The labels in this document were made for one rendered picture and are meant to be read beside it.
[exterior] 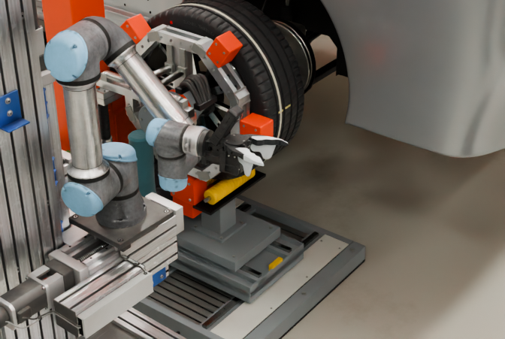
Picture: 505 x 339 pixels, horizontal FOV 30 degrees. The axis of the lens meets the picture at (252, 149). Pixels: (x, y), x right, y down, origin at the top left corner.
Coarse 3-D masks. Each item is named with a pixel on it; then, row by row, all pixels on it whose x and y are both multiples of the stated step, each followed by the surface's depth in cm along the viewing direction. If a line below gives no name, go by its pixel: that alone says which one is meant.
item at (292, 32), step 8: (280, 24) 359; (288, 32) 357; (296, 32) 358; (288, 40) 359; (296, 40) 356; (296, 48) 358; (304, 48) 358; (296, 56) 360; (304, 56) 357; (304, 64) 359; (312, 64) 360; (304, 72) 360; (312, 72) 362; (304, 80) 362; (304, 88) 366
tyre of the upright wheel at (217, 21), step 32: (192, 0) 338; (224, 0) 334; (192, 32) 327; (224, 32) 318; (256, 32) 324; (256, 64) 318; (288, 64) 329; (256, 96) 320; (288, 96) 329; (288, 128) 337
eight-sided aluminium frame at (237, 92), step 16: (160, 32) 324; (176, 32) 326; (144, 48) 333; (192, 48) 317; (208, 48) 316; (208, 64) 316; (224, 80) 315; (240, 80) 319; (240, 96) 315; (128, 112) 352; (192, 176) 345; (208, 176) 339
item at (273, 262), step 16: (288, 240) 383; (192, 256) 375; (256, 256) 375; (272, 256) 375; (288, 256) 371; (192, 272) 372; (208, 272) 366; (224, 272) 366; (240, 272) 363; (256, 272) 361; (272, 272) 365; (224, 288) 364; (240, 288) 358; (256, 288) 358
